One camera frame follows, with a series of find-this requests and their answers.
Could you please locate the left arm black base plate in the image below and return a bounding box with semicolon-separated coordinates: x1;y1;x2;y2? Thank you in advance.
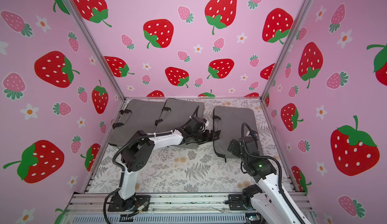
107;194;151;212

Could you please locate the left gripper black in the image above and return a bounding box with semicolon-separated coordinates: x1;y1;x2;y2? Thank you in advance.
191;130;221;144

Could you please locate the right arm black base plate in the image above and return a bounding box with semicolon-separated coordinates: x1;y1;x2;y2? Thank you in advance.
224;194;255;211

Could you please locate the grey laptop bag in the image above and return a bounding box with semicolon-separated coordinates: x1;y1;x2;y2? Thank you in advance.
213;106;264;161
155;98;204;149
108;99;165;148

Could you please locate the floral patterned table mat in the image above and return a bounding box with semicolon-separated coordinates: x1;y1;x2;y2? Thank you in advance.
84;98;295;193

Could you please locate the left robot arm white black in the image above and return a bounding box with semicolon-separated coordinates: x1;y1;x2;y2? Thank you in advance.
103;107;219;224

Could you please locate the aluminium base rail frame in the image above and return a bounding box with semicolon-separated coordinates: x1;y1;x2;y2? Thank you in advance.
58;192;319;224

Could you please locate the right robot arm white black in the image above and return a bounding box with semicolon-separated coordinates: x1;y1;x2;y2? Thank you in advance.
228;122;310;224

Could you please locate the white ribbed vent strip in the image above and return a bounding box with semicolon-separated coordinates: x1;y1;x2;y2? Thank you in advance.
71;213;249;224

